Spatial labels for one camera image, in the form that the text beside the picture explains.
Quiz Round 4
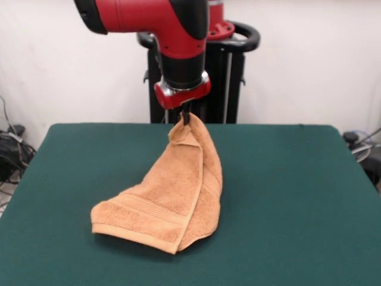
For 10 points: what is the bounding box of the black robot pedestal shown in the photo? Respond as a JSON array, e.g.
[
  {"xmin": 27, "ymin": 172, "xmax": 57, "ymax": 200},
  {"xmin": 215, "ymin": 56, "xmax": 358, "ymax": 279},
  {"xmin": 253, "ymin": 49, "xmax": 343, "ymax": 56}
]
[{"xmin": 136, "ymin": 20, "xmax": 261, "ymax": 125}]

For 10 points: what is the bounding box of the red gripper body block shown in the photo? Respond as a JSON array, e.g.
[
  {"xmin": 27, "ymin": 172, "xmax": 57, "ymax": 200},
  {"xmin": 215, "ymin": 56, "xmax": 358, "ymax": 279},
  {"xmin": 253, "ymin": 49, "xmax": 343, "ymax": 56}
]
[{"xmin": 154, "ymin": 77, "xmax": 211, "ymax": 110}]

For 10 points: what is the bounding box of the grey chair base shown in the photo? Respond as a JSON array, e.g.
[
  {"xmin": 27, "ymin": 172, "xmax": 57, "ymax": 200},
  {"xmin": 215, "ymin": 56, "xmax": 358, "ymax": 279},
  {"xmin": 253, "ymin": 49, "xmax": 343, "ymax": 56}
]
[{"xmin": 342, "ymin": 130, "xmax": 381, "ymax": 191}]

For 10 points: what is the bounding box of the tan terry towel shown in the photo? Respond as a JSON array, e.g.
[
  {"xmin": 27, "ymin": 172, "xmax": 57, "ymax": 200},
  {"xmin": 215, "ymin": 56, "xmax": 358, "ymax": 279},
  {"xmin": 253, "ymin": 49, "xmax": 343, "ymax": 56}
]
[{"xmin": 90, "ymin": 114, "xmax": 224, "ymax": 256}]

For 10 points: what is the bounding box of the black cable tangle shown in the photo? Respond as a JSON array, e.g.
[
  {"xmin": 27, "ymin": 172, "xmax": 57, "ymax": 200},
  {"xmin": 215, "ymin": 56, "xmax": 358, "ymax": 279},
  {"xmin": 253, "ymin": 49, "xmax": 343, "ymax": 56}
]
[{"xmin": 0, "ymin": 95, "xmax": 37, "ymax": 185}]

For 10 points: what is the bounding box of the dark green table cloth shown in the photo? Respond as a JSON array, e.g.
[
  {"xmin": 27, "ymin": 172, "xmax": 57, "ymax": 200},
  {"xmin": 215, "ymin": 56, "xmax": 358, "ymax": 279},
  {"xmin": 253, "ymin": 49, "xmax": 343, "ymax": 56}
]
[{"xmin": 0, "ymin": 123, "xmax": 381, "ymax": 286}]

